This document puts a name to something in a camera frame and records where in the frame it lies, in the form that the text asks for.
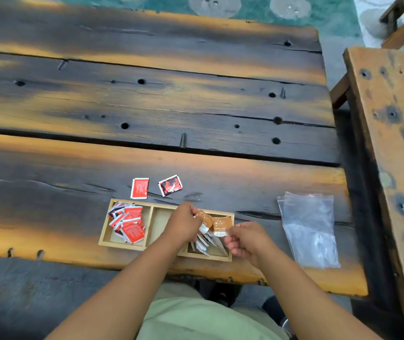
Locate person's right hand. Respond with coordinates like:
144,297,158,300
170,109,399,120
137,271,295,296
223,221,278,268

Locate person's left hand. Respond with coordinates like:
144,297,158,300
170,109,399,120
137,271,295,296
163,202,203,245

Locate orange sachet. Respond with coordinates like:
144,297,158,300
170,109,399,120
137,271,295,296
212,216,233,238
193,209,214,235

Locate person's right forearm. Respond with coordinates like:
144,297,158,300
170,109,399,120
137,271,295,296
258,248,383,340

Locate person's left forearm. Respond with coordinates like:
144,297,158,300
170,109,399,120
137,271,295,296
44,234,189,340

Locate pile of silver sachets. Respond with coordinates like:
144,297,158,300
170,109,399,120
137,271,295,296
189,232,229,257

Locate wooden compartment tray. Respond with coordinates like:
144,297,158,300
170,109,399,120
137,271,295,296
99,198,235,262

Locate red and black sachet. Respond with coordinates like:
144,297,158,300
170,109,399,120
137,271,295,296
158,175,183,197

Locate clear plastic zip bag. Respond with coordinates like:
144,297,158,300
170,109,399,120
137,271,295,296
284,191,341,270
277,195,330,267

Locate red white-edged sachet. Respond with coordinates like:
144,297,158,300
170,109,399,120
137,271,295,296
131,178,150,200

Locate person's black shoe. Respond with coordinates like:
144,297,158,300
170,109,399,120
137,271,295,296
262,296,295,338
207,282,242,308

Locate pile of red sachets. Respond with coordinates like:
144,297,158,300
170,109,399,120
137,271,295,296
107,202,147,244

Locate person's light green trousers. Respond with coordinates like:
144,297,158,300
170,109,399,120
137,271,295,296
136,281,291,340

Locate weathered wooden bench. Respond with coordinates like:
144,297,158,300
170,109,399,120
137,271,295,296
343,47,404,340

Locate teal patterned rug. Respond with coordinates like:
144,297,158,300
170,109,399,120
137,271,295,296
43,0,363,38

